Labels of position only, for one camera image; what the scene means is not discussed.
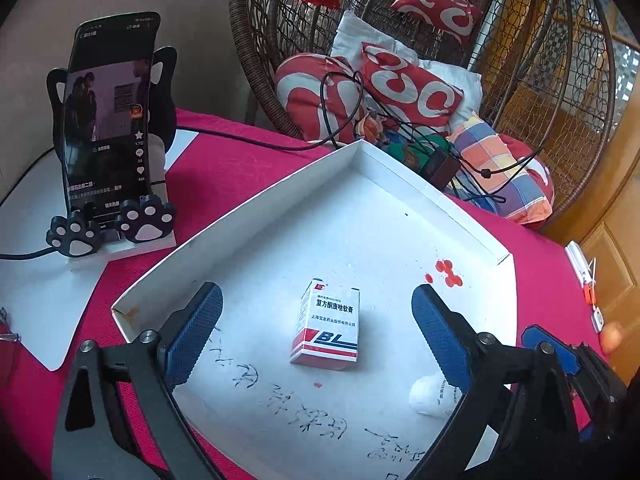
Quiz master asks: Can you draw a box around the black cat paw phone stand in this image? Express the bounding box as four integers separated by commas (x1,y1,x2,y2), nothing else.
46,46,178,260

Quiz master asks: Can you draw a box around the small red white pillow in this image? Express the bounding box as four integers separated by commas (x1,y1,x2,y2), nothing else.
389,0,483,46

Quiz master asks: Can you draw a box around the square red white pillow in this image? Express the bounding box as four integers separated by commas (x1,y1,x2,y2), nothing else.
360,42,465,128

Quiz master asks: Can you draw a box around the black smartphone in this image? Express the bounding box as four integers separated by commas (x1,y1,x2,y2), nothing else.
61,11,162,211

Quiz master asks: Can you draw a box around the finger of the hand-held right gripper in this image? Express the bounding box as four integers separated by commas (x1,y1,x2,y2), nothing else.
521,325,628,427

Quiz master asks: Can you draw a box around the white cardboard tray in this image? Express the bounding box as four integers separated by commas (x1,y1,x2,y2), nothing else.
111,140,513,480

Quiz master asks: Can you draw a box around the black charging cable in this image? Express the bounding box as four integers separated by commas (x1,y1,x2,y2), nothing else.
0,246,63,262

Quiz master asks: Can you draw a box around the green patterned cloth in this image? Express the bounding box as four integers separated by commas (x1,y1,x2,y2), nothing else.
357,110,451,171

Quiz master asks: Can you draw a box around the small white bottle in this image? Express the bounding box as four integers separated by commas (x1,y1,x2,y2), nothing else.
410,375,463,418

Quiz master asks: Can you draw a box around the round red white pillow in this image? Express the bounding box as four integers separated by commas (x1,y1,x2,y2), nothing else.
274,52,366,143
500,132,556,216

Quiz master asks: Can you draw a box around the white red medicine box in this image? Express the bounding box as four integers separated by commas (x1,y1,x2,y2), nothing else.
290,278,362,372

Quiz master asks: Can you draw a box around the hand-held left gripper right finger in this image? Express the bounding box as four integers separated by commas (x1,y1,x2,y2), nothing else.
411,284,582,480

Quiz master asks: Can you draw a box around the brown wicker hanging egg chair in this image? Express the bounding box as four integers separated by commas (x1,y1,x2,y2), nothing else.
229,0,640,233

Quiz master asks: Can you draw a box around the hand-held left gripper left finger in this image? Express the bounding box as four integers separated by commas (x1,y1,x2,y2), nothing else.
51,281,226,480

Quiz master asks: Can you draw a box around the peach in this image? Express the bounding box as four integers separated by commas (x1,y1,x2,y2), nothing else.
600,324,625,356

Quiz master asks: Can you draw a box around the tangled black cable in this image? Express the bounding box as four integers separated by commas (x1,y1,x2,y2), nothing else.
320,70,546,201

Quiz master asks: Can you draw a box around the white power bank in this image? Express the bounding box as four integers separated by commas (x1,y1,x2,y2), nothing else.
565,241,592,286

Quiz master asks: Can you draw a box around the white paper sheet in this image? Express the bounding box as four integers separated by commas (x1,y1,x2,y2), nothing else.
0,125,201,372

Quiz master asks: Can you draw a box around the plaid pillow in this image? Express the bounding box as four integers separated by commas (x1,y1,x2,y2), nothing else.
445,112,541,226

